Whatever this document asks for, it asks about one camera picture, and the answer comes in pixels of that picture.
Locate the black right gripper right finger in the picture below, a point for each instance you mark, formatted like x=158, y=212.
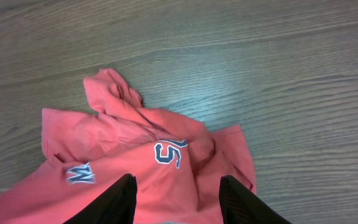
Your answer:
x=240, y=206

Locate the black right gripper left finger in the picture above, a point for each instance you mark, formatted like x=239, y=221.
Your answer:
x=116, y=205

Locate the red polo shirt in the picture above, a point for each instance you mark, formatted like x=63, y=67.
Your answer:
x=176, y=161

